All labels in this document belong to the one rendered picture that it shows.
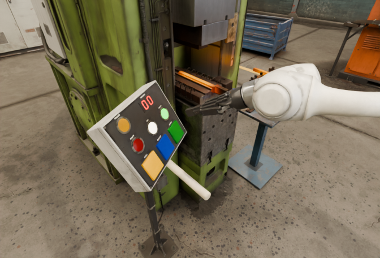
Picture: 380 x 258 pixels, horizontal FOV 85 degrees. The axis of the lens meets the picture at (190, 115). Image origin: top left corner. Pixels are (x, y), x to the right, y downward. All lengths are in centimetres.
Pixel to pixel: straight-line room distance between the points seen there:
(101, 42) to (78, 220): 134
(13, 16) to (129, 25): 518
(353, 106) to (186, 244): 144
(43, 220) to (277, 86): 196
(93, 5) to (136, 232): 150
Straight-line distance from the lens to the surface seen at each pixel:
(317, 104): 51
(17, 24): 608
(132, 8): 98
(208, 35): 110
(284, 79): 47
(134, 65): 102
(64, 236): 196
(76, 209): 205
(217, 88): 124
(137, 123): 76
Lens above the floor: 158
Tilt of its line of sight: 35 degrees down
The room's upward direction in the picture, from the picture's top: straight up
